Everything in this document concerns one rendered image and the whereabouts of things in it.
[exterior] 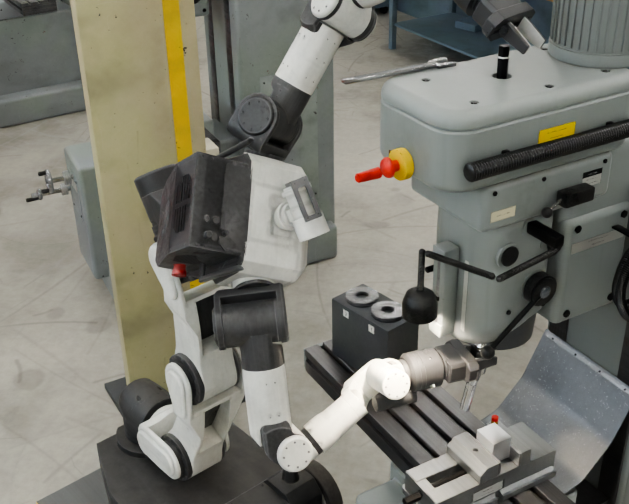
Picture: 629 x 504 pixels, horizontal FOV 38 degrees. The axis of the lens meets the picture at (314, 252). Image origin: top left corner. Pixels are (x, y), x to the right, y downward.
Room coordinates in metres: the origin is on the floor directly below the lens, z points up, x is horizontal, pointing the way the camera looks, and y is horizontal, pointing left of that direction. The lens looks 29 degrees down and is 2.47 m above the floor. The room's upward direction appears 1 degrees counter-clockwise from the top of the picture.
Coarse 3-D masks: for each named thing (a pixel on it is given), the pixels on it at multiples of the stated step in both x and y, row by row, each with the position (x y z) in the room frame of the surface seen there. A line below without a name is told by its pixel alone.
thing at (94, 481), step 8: (96, 472) 2.26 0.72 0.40; (80, 480) 2.22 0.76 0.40; (88, 480) 2.22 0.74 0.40; (96, 480) 2.22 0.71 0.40; (64, 488) 2.19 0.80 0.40; (72, 488) 2.19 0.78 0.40; (80, 488) 2.19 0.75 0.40; (88, 488) 2.19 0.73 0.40; (96, 488) 2.19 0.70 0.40; (104, 488) 2.19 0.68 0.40; (48, 496) 2.16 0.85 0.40; (56, 496) 2.16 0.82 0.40; (64, 496) 2.15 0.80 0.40; (72, 496) 2.15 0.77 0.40; (80, 496) 2.15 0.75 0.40; (88, 496) 2.15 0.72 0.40; (96, 496) 2.15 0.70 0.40; (104, 496) 2.15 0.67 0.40
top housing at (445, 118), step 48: (384, 96) 1.66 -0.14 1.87; (432, 96) 1.60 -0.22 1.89; (480, 96) 1.59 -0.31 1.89; (528, 96) 1.59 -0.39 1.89; (576, 96) 1.63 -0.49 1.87; (624, 96) 1.69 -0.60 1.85; (384, 144) 1.66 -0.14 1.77; (432, 144) 1.53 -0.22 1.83; (480, 144) 1.52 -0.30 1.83; (528, 144) 1.57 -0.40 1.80
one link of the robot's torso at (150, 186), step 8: (160, 168) 2.04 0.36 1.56; (168, 168) 2.04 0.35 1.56; (144, 176) 2.03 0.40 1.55; (152, 176) 2.02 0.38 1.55; (160, 176) 2.02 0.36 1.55; (168, 176) 2.03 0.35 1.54; (136, 184) 2.04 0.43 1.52; (144, 184) 2.02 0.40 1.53; (152, 184) 2.01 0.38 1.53; (160, 184) 2.01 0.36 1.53; (144, 192) 2.02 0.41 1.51; (152, 192) 1.99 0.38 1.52; (160, 192) 1.99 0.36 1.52; (144, 200) 2.00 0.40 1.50; (152, 200) 1.97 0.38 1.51; (160, 200) 1.96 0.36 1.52; (152, 208) 1.98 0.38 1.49; (152, 216) 1.98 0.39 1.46; (152, 224) 2.00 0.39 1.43; (184, 280) 1.92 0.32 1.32; (192, 280) 1.86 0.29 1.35
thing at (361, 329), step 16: (352, 288) 2.18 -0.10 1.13; (368, 288) 2.18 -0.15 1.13; (336, 304) 2.14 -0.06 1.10; (352, 304) 2.11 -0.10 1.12; (368, 304) 2.10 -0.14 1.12; (384, 304) 2.09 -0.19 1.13; (400, 304) 2.09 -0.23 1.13; (336, 320) 2.14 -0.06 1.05; (352, 320) 2.09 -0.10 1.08; (368, 320) 2.04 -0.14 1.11; (384, 320) 2.03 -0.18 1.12; (400, 320) 2.03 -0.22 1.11; (336, 336) 2.14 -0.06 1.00; (352, 336) 2.09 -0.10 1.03; (368, 336) 2.04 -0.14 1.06; (384, 336) 1.99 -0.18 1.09; (400, 336) 2.02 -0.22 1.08; (416, 336) 2.06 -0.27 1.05; (336, 352) 2.14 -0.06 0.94; (352, 352) 2.09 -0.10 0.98; (368, 352) 2.04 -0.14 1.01; (384, 352) 1.99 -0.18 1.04; (400, 352) 2.02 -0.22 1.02
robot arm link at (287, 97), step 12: (276, 84) 1.89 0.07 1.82; (288, 84) 1.88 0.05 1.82; (276, 96) 1.87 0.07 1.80; (288, 96) 1.87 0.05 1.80; (300, 96) 1.87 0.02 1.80; (288, 108) 1.86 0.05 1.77; (300, 108) 1.88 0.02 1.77; (288, 120) 1.86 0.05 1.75; (276, 132) 1.83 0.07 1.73; (288, 132) 1.87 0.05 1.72; (276, 144) 1.89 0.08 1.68
